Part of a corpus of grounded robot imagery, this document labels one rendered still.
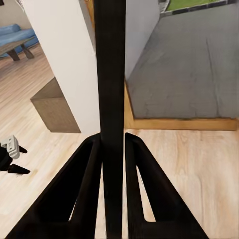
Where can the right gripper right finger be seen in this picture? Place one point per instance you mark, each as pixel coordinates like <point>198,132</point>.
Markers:
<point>174,220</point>

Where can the sofa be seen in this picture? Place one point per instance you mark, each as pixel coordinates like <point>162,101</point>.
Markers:
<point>12,32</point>

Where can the poster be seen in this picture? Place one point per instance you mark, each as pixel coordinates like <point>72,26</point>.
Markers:
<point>109,19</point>

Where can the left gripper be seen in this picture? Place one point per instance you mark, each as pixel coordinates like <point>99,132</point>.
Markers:
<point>6,160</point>

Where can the door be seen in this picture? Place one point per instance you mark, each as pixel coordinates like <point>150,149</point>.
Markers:
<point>181,64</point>

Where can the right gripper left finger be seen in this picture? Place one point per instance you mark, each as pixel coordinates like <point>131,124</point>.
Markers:
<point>67,207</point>

